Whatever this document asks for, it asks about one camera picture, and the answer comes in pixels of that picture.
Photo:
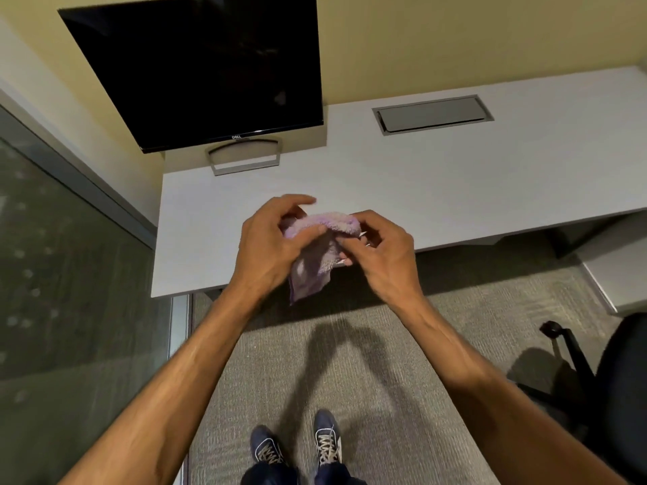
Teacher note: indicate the person's left hand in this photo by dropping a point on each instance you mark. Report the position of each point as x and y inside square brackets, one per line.
[263, 257]

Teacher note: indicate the person's right hand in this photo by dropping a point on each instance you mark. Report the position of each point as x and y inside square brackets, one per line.
[389, 262]

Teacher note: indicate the purple checked cleaning cloth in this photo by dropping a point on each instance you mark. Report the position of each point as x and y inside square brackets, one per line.
[316, 262]

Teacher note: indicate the person's left forearm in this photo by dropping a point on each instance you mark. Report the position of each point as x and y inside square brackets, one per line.
[167, 399]

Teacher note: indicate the person's right forearm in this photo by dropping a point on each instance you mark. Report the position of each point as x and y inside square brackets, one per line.
[495, 409]

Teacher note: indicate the silver monitor stand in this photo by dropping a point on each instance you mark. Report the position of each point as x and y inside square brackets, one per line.
[242, 151]

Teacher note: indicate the navy right shoe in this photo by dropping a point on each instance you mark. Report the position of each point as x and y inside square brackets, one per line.
[327, 439]

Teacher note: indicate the navy shoe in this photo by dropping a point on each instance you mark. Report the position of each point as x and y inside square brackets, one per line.
[268, 447]
[327, 439]

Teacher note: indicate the navy left shoe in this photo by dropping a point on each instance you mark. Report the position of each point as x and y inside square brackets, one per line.
[268, 447]

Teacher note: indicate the black monitor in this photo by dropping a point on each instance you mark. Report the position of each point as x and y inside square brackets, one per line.
[202, 70]

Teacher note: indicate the dark blue left trouser leg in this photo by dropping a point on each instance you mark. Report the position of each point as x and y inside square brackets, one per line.
[268, 477]

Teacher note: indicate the dark blue trouser leg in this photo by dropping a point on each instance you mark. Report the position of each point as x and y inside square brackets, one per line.
[338, 477]
[268, 477]

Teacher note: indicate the dark blue right trouser leg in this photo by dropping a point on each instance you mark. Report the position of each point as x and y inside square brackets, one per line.
[338, 477]

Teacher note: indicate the black office chair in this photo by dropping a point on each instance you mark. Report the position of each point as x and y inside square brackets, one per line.
[621, 388]

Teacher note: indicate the grey pedestal cabinet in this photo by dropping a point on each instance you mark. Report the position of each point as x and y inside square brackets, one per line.
[616, 262]

